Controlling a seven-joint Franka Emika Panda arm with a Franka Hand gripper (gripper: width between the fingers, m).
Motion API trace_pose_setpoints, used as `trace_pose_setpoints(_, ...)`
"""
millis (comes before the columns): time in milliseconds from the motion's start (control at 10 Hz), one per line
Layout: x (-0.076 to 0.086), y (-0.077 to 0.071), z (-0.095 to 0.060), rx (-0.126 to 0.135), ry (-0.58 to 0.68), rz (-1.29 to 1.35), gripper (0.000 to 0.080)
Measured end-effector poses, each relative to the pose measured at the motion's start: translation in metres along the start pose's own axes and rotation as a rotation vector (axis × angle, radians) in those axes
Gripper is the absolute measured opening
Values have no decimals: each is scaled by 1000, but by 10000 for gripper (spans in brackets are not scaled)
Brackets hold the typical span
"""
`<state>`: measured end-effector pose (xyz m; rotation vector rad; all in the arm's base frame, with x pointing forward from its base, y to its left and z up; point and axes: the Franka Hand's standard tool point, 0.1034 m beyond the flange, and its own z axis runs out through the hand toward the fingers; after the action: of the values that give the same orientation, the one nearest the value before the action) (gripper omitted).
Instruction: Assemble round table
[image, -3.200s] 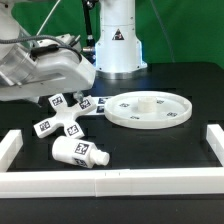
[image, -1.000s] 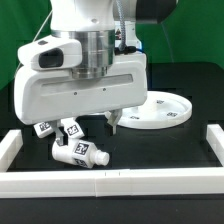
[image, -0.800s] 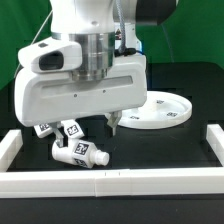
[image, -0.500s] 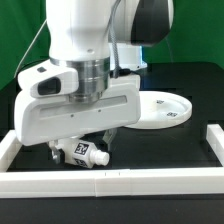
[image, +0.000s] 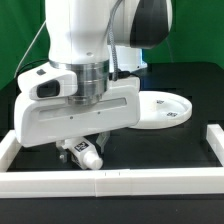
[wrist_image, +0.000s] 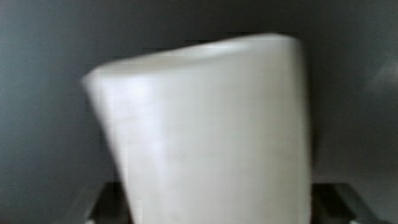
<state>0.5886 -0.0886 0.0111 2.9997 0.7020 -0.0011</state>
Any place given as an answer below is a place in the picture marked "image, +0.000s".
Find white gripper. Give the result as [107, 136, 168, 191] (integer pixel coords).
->
[14, 77, 140, 162]

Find white round table top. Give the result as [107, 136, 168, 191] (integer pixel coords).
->
[132, 91, 192, 129]

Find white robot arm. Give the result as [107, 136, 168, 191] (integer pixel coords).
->
[14, 0, 172, 147]

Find white left fence rail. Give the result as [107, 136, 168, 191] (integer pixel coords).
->
[0, 130, 21, 172]

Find black cable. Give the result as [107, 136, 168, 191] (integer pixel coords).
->
[13, 59, 50, 79]

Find grey braided cable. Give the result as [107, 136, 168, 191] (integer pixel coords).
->
[107, 0, 139, 83]

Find white cable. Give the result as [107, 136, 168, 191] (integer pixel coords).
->
[13, 19, 47, 78]

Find white front fence rail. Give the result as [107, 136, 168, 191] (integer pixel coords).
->
[0, 167, 224, 198]

